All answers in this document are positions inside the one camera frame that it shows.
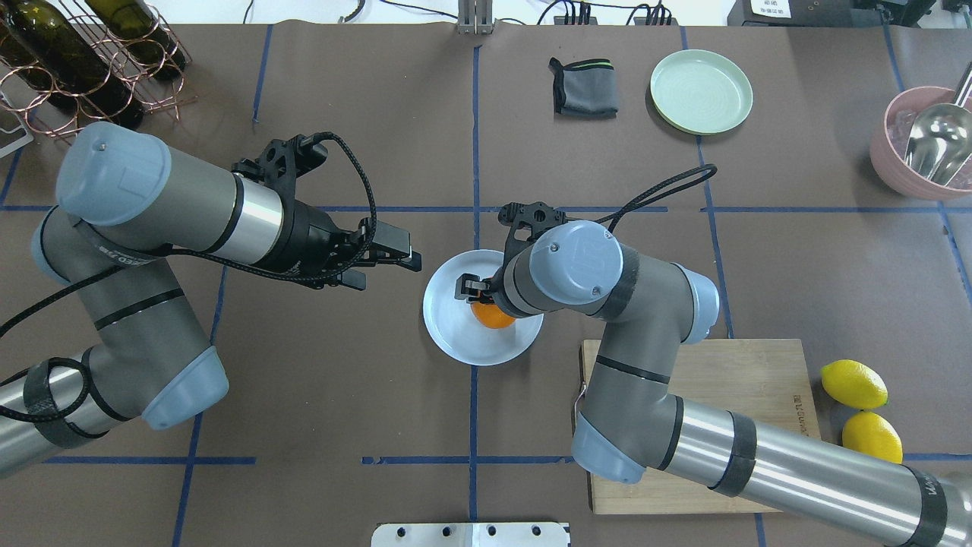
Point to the copper wire bottle rack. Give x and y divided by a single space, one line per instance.
32 97

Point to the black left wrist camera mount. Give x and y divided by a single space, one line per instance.
282 162

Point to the yellow lemon outer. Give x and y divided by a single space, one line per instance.
870 434

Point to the aluminium frame post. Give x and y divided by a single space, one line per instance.
475 17

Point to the light blue plate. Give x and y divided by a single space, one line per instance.
452 324

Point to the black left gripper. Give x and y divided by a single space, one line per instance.
309 237

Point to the green wine bottle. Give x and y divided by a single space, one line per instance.
143 35
79 70

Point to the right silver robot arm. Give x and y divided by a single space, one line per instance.
634 418

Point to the light green plate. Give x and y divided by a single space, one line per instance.
701 92

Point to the metal scoop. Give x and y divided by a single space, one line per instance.
939 142

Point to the black computer box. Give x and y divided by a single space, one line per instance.
790 14

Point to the wooden cutting board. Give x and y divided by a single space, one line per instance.
764 379

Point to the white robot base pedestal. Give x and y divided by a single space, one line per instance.
473 534

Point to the grey folded cloth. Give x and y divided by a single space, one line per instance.
585 89

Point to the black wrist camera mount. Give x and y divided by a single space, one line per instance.
282 162
527 223

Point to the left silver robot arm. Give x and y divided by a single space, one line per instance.
127 203

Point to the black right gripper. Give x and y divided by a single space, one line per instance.
472 288

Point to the orange fruit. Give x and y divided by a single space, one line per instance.
491 316

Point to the yellow lemon near board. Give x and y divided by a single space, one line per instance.
854 384

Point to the pink bowl with ice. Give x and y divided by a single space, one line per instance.
889 141

